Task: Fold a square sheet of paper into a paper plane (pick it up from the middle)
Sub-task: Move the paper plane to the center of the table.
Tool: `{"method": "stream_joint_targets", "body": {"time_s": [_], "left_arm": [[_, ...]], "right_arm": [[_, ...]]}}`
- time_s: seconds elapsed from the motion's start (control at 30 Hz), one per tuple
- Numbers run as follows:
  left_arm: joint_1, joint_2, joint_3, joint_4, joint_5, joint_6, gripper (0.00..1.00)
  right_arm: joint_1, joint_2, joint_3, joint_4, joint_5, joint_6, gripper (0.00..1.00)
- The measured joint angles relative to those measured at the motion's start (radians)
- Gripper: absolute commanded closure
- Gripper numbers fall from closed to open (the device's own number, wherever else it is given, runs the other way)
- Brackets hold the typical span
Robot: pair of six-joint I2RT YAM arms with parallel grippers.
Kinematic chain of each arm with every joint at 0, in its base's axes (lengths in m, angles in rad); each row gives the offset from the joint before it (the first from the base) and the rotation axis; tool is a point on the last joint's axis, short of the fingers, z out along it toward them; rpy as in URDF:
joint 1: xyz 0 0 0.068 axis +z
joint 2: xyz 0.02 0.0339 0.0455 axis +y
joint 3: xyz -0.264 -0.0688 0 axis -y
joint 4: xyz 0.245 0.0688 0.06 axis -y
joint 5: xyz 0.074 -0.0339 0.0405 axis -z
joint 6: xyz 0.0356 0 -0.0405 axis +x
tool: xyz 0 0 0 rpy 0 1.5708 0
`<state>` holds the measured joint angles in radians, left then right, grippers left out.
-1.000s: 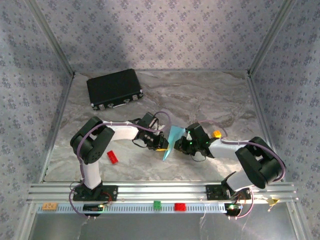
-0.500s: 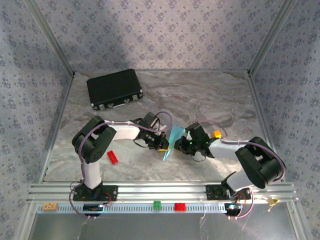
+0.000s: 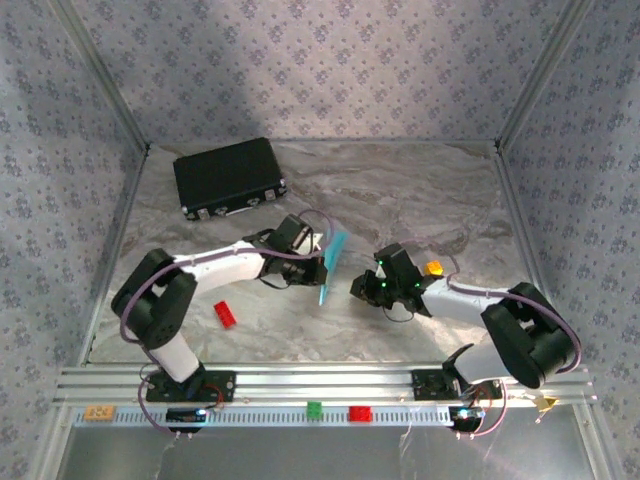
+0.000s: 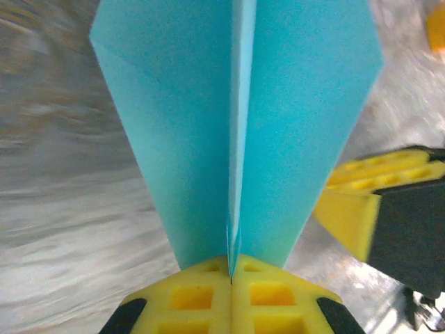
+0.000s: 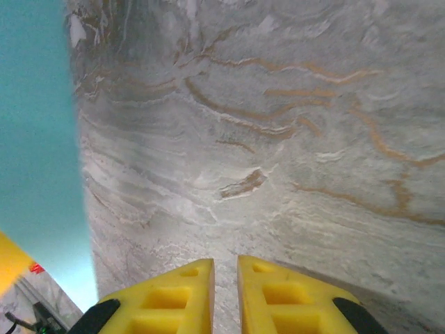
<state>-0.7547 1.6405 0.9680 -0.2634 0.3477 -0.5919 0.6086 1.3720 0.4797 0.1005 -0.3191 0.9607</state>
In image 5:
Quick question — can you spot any light blue paper sheet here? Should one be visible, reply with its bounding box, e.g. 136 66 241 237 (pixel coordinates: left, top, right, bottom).
0 0 99 316

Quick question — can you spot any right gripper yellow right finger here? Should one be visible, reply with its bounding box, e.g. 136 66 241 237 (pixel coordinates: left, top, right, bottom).
237 255 389 334

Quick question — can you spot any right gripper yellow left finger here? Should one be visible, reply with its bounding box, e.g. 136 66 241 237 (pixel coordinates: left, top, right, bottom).
69 257 214 334

